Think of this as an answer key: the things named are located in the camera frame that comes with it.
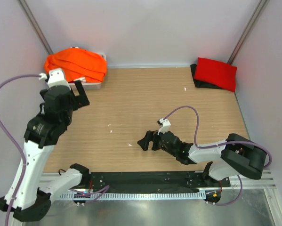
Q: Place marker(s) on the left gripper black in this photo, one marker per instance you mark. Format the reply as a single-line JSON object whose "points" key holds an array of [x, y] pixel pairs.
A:
{"points": [[81, 100]]}

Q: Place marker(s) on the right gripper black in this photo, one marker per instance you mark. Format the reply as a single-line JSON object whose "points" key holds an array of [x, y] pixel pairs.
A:
{"points": [[150, 135]]}

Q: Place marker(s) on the orange t shirt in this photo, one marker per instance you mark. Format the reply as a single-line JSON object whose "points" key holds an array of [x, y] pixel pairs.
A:
{"points": [[78, 63]]}

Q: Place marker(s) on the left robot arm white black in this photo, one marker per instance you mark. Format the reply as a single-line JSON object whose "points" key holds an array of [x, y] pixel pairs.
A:
{"points": [[28, 201]]}

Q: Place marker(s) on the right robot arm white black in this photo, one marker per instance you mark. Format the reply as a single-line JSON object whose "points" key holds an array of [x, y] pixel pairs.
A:
{"points": [[230, 157]]}

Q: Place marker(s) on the white plastic basket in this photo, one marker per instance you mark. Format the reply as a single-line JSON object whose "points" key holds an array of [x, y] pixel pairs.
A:
{"points": [[87, 86]]}

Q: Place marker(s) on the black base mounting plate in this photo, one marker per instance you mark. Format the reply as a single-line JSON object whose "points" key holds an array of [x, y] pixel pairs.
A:
{"points": [[163, 182]]}

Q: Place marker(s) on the folded black t shirt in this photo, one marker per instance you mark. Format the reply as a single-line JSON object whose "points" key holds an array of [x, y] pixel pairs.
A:
{"points": [[201, 84]]}

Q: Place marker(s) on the folded red t shirt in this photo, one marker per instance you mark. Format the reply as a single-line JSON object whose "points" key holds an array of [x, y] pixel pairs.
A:
{"points": [[217, 73]]}

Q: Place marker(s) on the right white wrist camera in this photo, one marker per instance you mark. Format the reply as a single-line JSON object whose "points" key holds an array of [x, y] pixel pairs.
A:
{"points": [[164, 125]]}

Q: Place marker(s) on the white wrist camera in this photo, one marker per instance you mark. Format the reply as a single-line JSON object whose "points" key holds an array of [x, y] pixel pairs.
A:
{"points": [[55, 77], [164, 125]]}

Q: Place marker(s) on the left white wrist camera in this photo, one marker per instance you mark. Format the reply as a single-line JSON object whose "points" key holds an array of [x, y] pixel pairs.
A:
{"points": [[55, 77]]}

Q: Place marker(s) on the slotted grey cable duct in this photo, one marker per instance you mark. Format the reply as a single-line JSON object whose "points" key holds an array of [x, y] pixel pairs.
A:
{"points": [[71, 196]]}

